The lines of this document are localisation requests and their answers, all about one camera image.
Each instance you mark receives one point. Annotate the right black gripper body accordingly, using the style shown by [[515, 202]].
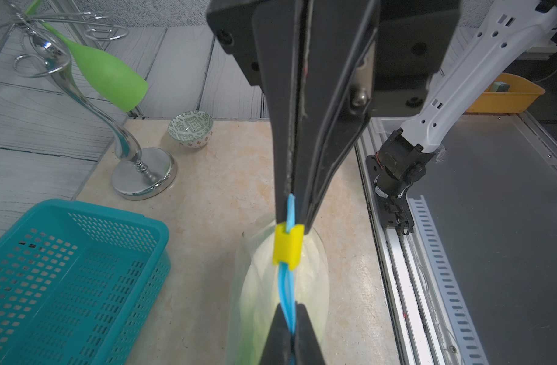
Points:
[[395, 75]]

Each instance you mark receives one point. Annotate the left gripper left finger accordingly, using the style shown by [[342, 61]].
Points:
[[277, 349]]

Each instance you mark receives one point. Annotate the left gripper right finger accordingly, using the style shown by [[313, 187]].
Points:
[[306, 345]]

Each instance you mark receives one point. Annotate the silver metal cup rack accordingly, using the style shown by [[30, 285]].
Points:
[[141, 173]]

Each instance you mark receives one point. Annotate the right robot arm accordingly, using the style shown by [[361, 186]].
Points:
[[508, 30]]

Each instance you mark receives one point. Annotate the chinese cabbage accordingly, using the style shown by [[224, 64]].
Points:
[[255, 293]]

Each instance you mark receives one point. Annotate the aluminium front rail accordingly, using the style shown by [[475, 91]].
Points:
[[430, 319]]

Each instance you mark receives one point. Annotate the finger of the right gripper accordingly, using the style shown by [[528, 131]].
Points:
[[276, 29], [337, 34]]

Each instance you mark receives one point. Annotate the teal plastic basket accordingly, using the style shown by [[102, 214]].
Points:
[[77, 283]]

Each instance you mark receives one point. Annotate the green plastic goblet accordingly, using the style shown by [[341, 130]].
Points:
[[112, 78]]

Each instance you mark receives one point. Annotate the clear zipper bag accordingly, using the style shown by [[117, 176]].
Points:
[[286, 257]]

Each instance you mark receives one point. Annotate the yellow plastic bin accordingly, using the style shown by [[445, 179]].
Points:
[[521, 94]]

